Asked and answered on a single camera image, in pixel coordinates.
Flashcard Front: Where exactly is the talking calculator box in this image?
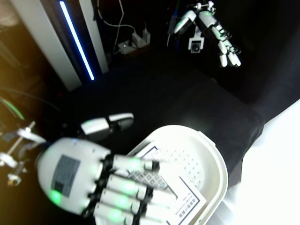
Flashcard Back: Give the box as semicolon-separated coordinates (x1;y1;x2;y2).
127;140;207;225

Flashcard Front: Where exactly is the white perforated plastic basket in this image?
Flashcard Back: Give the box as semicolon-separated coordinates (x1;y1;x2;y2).
126;125;229;225

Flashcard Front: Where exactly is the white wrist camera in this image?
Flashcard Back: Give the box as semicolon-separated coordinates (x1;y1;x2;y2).
188;26;205;54

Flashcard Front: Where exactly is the white power strip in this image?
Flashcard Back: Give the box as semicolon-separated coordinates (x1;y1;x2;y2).
117;30;152;55

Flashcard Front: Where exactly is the white plug adapter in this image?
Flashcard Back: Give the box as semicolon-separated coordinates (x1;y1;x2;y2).
140;22;151;45

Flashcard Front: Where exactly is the white cable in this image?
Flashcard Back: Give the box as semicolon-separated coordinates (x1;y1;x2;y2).
96;0;137;54

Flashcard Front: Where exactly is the green cable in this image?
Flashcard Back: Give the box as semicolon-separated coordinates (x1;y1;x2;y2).
0;96;25;120

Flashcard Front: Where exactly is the white column with blue light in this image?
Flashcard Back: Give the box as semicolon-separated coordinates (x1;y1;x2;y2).
10;0;110;92

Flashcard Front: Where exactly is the black table cloth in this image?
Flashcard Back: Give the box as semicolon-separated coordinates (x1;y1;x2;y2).
32;46;300;225

